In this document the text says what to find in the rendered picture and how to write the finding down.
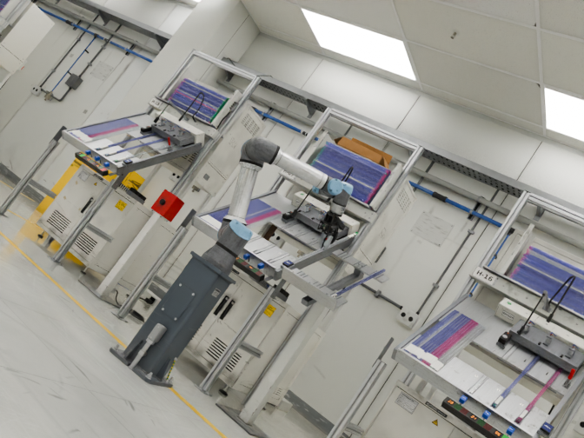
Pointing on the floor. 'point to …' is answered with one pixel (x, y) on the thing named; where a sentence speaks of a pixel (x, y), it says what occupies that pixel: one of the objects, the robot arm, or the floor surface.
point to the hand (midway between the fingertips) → (323, 247)
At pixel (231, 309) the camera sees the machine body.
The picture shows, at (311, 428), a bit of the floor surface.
